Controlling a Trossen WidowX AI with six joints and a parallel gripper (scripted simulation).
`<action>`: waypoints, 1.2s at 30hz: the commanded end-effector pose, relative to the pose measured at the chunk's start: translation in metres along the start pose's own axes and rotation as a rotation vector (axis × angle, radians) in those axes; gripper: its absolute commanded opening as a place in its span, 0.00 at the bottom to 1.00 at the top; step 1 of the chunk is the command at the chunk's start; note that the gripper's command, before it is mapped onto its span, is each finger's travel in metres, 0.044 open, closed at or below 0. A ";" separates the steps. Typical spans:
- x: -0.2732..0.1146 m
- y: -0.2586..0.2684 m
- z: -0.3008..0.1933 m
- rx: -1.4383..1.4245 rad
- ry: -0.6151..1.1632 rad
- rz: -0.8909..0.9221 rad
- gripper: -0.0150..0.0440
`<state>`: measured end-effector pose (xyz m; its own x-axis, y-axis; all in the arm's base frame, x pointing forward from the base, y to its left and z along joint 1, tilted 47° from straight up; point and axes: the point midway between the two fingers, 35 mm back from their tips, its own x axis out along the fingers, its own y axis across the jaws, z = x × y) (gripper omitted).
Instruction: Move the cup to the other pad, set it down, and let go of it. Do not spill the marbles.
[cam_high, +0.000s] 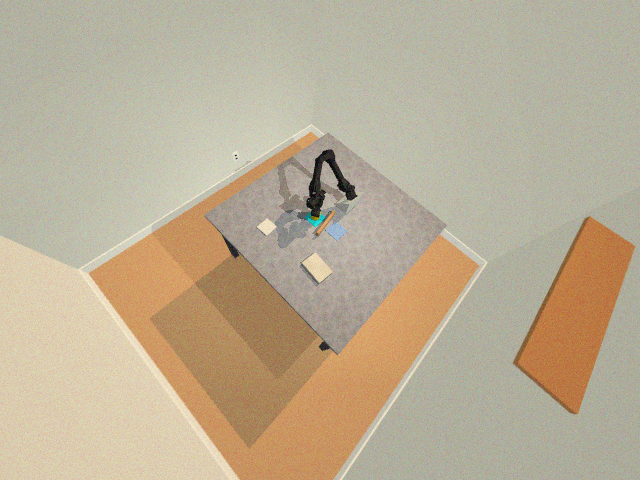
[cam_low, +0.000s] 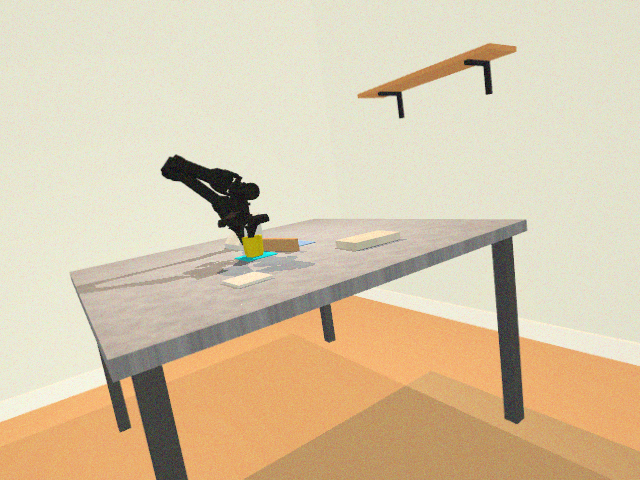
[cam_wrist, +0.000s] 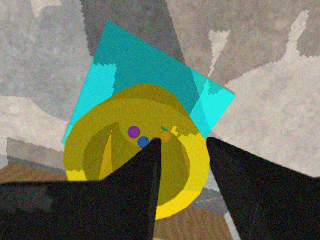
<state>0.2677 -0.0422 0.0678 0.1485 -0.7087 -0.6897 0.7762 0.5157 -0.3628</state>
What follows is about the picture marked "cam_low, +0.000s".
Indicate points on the yellow cup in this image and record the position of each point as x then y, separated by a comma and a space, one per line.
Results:
253, 246

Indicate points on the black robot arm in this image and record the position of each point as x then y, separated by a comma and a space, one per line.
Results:
179, 169

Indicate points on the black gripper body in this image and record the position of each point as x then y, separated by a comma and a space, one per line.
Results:
252, 220

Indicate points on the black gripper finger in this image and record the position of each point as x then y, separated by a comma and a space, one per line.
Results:
239, 231
251, 229

